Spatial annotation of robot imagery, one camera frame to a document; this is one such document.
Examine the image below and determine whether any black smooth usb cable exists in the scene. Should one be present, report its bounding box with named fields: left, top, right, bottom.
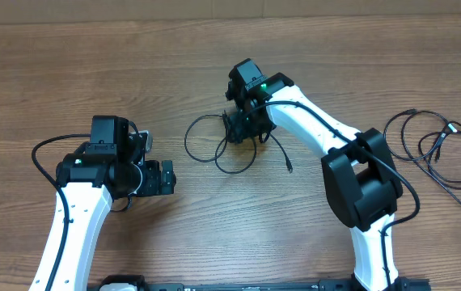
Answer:
left=184, top=113, right=294, bottom=175

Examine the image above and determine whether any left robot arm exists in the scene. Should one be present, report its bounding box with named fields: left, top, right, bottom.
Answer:
left=31, top=116, right=176, bottom=290

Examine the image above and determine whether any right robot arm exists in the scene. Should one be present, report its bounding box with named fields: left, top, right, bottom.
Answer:
left=226, top=58, right=403, bottom=290

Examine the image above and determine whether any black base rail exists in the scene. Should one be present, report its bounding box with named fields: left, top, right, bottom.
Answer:
left=87, top=274, right=432, bottom=291

